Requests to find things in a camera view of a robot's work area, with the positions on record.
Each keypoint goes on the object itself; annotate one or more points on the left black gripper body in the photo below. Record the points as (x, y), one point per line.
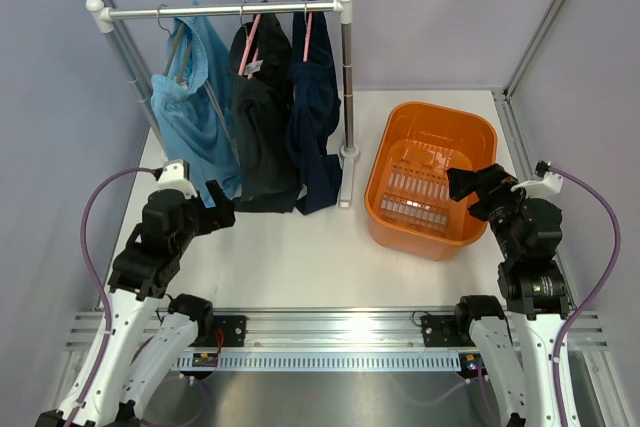
(201, 220)

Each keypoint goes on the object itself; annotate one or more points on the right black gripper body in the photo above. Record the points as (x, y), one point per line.
(501, 202)

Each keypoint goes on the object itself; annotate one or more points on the grey hanger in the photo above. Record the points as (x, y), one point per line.
(189, 98)

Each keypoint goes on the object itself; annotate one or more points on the light blue shorts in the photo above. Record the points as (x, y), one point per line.
(220, 164)

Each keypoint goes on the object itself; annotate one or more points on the black shorts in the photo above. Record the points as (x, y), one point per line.
(260, 103)

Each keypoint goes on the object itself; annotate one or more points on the navy blue shorts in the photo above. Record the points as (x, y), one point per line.
(314, 116)

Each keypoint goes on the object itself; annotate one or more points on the pink hanger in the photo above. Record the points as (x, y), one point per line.
(308, 19)
(249, 38)

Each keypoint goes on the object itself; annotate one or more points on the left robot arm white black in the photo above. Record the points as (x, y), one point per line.
(122, 371)

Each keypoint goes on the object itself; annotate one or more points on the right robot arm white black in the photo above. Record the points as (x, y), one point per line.
(520, 334)

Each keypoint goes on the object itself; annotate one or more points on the orange plastic basket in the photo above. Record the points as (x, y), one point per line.
(407, 195)

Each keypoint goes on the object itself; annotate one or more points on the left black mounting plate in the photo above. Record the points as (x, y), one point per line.
(229, 330)

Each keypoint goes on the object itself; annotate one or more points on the black mounting plate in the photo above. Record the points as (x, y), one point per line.
(229, 330)
(441, 331)

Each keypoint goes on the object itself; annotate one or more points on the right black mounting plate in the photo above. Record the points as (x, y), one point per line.
(441, 331)

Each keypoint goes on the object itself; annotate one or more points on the silver clothes rack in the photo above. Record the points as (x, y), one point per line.
(104, 18)

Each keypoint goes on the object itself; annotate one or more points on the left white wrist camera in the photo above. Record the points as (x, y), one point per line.
(174, 175)

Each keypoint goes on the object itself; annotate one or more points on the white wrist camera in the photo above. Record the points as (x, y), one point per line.
(174, 175)
(542, 178)

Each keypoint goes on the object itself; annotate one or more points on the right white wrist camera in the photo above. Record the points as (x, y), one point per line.
(542, 178)

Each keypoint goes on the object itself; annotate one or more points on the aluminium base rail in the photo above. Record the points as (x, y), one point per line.
(348, 330)

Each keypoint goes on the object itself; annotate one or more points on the white slotted cable duct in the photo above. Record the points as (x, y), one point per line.
(321, 362)

